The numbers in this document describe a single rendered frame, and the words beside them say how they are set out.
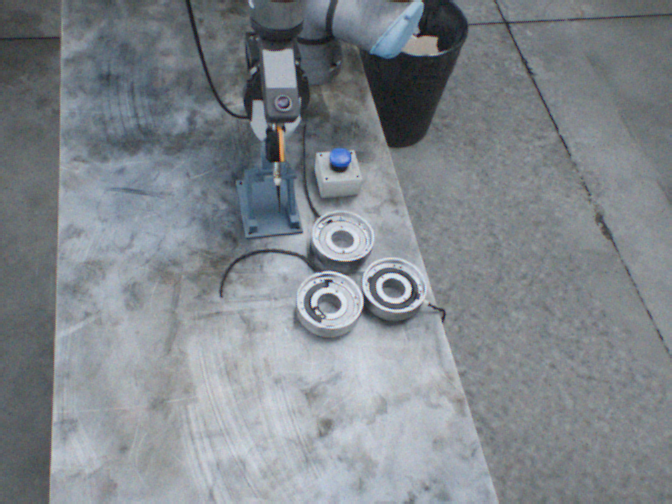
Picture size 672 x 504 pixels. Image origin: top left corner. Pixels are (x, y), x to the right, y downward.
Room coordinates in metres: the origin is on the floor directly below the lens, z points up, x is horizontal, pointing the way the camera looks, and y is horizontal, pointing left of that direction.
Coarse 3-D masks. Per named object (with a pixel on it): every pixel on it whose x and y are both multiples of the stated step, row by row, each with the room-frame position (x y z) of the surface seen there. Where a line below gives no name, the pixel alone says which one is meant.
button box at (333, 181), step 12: (324, 156) 0.91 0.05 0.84; (324, 168) 0.88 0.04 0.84; (336, 168) 0.88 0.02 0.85; (348, 168) 0.89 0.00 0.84; (324, 180) 0.85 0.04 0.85; (336, 180) 0.85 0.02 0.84; (348, 180) 0.86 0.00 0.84; (360, 180) 0.87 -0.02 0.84; (324, 192) 0.85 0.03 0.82; (336, 192) 0.85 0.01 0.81; (348, 192) 0.86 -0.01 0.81
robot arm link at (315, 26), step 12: (312, 0) 1.15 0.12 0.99; (324, 0) 1.14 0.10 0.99; (336, 0) 1.14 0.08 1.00; (312, 12) 1.14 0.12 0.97; (324, 12) 1.13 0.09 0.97; (312, 24) 1.15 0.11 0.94; (324, 24) 1.13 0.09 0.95; (300, 36) 1.15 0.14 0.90; (312, 36) 1.15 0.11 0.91; (324, 36) 1.16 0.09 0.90
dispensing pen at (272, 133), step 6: (276, 126) 0.79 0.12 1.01; (270, 132) 0.77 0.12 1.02; (276, 132) 0.77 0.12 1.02; (270, 138) 0.77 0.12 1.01; (276, 138) 0.77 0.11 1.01; (270, 144) 0.76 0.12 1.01; (276, 144) 0.76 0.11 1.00; (270, 150) 0.76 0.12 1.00; (276, 150) 0.76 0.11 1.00; (270, 156) 0.75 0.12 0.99; (276, 156) 0.75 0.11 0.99; (270, 162) 0.75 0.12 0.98; (276, 162) 0.75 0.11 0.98; (276, 168) 0.75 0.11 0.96; (276, 174) 0.75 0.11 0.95; (276, 180) 0.74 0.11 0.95; (276, 186) 0.74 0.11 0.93
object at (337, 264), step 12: (324, 216) 0.77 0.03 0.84; (336, 216) 0.79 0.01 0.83; (348, 216) 0.79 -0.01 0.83; (360, 216) 0.79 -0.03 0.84; (336, 228) 0.76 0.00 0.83; (348, 228) 0.77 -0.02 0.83; (360, 228) 0.77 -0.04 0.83; (312, 240) 0.72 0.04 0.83; (348, 240) 0.76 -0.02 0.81; (372, 240) 0.74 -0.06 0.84; (324, 252) 0.70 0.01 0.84; (336, 252) 0.71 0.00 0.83; (348, 252) 0.72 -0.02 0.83; (324, 264) 0.70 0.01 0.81; (336, 264) 0.69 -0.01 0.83; (348, 264) 0.69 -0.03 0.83; (360, 264) 0.70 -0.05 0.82
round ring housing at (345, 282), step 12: (312, 276) 0.65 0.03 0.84; (324, 276) 0.66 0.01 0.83; (336, 276) 0.66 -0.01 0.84; (300, 288) 0.62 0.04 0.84; (348, 288) 0.65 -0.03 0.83; (300, 300) 0.61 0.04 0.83; (312, 300) 0.61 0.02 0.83; (324, 300) 0.63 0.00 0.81; (336, 300) 0.63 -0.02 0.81; (360, 300) 0.62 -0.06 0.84; (300, 312) 0.58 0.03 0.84; (336, 312) 0.60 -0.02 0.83; (360, 312) 0.60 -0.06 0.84; (312, 324) 0.56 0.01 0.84; (348, 324) 0.57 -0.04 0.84; (324, 336) 0.56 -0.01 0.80
